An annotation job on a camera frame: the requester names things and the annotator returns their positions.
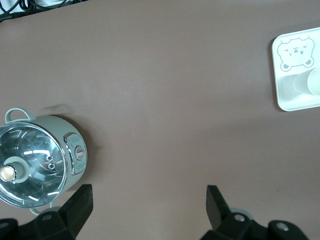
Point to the brown table mat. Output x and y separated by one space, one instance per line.
160 100

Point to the gray electric cooking pot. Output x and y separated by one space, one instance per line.
57 125

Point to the cream tray with bear print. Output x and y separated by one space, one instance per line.
285 87

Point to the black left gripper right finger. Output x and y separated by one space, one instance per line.
220 215

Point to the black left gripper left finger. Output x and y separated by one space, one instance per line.
75 212

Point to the white IKEA cup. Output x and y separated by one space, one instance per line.
312 82

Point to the glass pot lid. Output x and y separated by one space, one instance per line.
32 150

